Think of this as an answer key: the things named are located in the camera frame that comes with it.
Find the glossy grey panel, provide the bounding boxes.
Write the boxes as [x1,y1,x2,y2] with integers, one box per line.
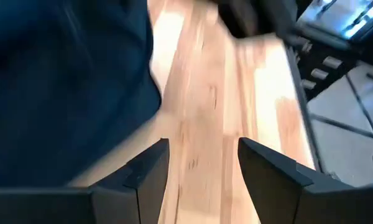
[297,0,373,43]

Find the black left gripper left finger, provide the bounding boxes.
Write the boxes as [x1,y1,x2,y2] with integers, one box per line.
[0,138,170,224]

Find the black rack grey cylinders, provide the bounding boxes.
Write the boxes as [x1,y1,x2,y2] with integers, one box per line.
[285,18,373,100]

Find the black aluminium table frame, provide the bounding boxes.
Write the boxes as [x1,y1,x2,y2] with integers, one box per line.
[284,40,326,174]

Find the navy blue backpack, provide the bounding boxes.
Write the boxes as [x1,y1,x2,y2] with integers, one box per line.
[0,0,162,188]

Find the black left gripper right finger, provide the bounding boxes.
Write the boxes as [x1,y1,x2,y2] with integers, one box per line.
[237,136,373,224]

